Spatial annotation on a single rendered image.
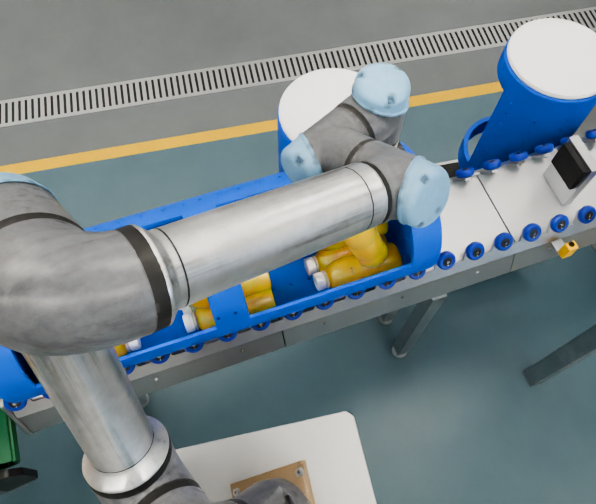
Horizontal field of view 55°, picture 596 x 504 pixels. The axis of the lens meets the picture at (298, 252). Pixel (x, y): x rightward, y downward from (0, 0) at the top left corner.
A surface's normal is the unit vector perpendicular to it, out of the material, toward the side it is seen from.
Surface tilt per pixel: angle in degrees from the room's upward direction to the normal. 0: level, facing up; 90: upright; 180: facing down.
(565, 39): 0
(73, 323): 51
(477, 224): 0
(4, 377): 60
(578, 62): 0
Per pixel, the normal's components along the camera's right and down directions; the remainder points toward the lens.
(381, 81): 0.00, -0.42
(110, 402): 0.73, 0.34
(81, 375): 0.51, 0.47
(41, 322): 0.06, 0.41
